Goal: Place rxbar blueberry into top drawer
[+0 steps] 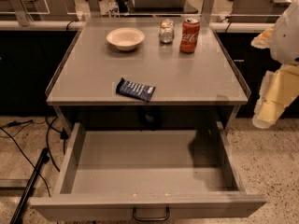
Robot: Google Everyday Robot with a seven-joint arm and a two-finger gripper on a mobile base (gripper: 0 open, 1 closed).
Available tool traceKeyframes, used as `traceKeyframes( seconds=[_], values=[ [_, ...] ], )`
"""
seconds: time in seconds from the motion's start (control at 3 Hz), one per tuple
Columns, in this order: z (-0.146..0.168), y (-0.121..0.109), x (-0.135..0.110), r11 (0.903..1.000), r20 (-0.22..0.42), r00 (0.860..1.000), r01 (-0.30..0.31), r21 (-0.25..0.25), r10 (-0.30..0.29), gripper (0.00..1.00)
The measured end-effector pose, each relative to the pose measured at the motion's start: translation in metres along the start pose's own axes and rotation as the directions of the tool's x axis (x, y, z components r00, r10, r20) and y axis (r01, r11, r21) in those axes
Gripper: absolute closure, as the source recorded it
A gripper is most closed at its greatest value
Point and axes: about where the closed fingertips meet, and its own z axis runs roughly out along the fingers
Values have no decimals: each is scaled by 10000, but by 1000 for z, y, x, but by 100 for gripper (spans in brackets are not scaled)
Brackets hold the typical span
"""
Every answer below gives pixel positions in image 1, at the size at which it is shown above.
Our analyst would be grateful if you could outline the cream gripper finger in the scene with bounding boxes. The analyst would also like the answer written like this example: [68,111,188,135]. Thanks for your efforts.
[251,27,273,49]
[252,64,299,129]

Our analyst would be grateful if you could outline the grey open top drawer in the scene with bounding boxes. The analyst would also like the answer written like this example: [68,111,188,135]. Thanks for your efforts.
[30,122,265,221]

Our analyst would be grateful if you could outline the red coca-cola can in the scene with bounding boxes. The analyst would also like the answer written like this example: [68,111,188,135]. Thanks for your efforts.
[179,18,200,53]

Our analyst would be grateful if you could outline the clear plastic water bottle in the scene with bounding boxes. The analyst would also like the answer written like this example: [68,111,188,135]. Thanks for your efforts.
[108,0,120,18]

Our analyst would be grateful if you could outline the blue rxbar blueberry wrapper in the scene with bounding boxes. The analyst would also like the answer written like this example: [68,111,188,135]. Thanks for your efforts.
[116,77,155,102]

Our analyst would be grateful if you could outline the grey cabinet table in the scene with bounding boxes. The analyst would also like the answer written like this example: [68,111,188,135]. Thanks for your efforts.
[45,17,252,135]

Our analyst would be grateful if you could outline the white bowl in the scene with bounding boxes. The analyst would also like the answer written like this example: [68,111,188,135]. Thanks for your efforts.
[107,28,145,51]

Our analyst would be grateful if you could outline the black floor cables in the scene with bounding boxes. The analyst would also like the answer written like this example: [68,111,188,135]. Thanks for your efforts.
[0,115,69,198]

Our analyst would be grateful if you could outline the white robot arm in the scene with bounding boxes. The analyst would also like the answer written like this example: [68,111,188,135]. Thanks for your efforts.
[251,0,299,129]

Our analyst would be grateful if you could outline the metal drawer handle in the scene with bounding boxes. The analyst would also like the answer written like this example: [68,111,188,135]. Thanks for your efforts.
[132,207,170,222]

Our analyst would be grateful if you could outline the black pole on floor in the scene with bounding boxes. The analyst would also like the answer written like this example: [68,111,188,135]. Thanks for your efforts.
[9,147,50,224]

